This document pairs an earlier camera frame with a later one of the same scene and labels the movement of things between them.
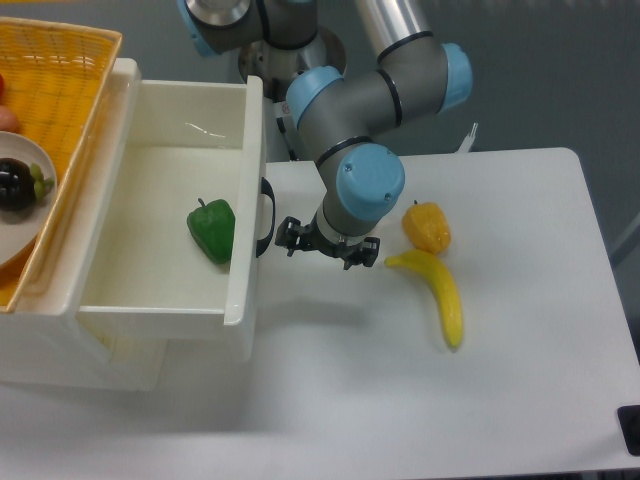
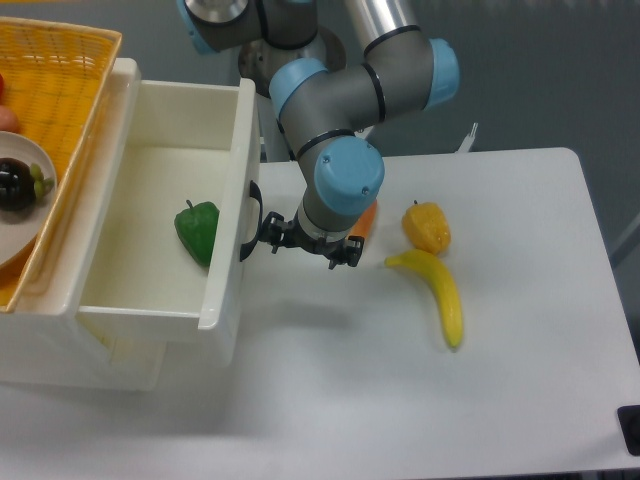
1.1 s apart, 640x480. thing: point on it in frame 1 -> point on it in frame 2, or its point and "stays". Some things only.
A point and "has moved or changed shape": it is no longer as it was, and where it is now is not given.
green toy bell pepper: x=213 y=226 -> x=197 y=227
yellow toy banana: x=444 y=288 stays
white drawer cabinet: x=41 y=339 stays
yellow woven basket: x=56 y=79 stays
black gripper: x=290 y=236 -> x=294 y=236
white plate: x=21 y=230 stays
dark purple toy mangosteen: x=21 y=184 stays
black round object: x=629 y=420 stays
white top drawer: x=179 y=142 has moved or changed shape
